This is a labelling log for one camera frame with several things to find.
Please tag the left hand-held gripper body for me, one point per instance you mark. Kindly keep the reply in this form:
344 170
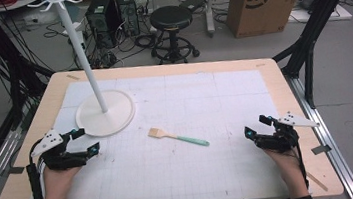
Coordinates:
57 158

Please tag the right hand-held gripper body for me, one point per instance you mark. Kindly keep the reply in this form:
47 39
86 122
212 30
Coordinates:
281 139

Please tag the white hook rack stand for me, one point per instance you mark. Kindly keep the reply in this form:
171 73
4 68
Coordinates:
106 117

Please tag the person's left hand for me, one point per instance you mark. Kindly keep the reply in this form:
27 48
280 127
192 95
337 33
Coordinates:
58 186

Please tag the person's right hand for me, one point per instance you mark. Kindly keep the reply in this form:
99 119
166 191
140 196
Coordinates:
288 167

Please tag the black tape piece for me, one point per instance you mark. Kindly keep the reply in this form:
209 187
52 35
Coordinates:
321 149
16 170

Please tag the thin wooden stick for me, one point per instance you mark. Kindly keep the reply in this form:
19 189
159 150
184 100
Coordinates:
317 181

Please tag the beige tape strip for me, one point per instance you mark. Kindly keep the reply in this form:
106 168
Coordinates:
73 77

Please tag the white grid mat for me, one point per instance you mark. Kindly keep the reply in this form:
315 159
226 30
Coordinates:
182 112

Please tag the brown cardboard box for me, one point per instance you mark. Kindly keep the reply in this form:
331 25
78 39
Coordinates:
264 2

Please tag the white floor board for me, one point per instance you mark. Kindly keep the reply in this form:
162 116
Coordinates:
322 15

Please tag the large black computer tower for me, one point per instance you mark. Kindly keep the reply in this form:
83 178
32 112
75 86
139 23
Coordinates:
103 17

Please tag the white metal stand leg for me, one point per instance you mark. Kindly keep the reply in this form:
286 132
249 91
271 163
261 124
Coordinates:
210 5

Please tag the slim black computer tower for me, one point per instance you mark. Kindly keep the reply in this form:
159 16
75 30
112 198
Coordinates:
127 11

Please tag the flat black case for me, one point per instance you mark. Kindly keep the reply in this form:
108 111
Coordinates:
194 1

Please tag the black round stool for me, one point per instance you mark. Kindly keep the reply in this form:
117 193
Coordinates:
171 18

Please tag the black metal frame stand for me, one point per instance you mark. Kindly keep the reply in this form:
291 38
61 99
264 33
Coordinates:
9 64
311 30

